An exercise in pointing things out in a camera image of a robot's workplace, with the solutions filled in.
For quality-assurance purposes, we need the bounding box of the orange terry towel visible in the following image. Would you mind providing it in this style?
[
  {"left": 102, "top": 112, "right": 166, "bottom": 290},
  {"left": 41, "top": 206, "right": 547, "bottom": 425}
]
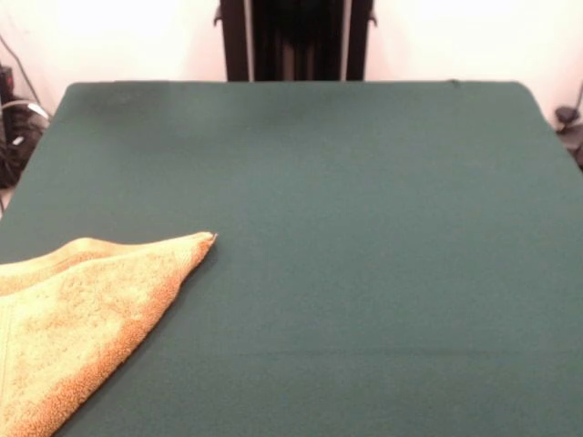
[{"left": 0, "top": 230, "right": 219, "bottom": 437}]

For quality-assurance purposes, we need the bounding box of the dark green table cloth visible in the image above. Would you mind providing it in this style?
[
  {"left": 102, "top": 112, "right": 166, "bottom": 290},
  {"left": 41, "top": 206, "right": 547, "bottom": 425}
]
[{"left": 0, "top": 80, "right": 583, "bottom": 437}]

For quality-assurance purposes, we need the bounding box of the black equipment base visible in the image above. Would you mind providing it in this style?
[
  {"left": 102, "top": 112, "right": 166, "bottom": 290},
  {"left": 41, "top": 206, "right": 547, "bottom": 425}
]
[{"left": 564, "top": 131, "right": 583, "bottom": 173}]

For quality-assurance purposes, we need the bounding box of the black power adapter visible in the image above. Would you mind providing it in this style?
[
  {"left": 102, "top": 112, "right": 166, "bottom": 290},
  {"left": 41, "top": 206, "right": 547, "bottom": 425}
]
[{"left": 0, "top": 65, "right": 15, "bottom": 99}]

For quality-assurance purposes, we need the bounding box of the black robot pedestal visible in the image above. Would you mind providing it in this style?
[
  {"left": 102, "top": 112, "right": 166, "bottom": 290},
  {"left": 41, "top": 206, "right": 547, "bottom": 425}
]
[{"left": 213, "top": 0, "right": 379, "bottom": 83}]

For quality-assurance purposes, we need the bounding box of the black cable bundle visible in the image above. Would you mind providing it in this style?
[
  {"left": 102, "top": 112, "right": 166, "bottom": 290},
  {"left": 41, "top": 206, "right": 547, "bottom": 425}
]
[{"left": 0, "top": 90, "right": 52, "bottom": 190}]

